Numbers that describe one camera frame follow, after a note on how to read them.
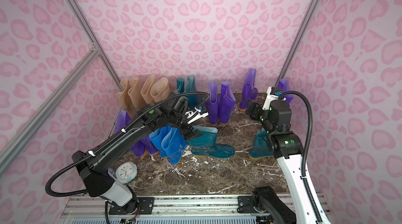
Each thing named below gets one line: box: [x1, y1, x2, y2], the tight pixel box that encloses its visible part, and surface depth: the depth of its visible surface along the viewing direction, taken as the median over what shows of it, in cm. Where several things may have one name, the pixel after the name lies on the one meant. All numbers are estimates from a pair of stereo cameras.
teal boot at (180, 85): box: [174, 76, 185, 94], surface depth 93 cm
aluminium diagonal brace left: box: [0, 46, 101, 174], surface depth 64 cm
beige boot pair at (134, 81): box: [127, 76, 140, 111], surface depth 90 cm
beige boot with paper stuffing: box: [150, 76, 171, 104], surface depth 91 cm
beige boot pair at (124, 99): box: [116, 77, 132, 119], surface depth 90 cm
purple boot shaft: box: [219, 81, 237, 126], surface depth 88 cm
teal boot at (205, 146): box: [187, 126, 236, 159], surface depth 86 cm
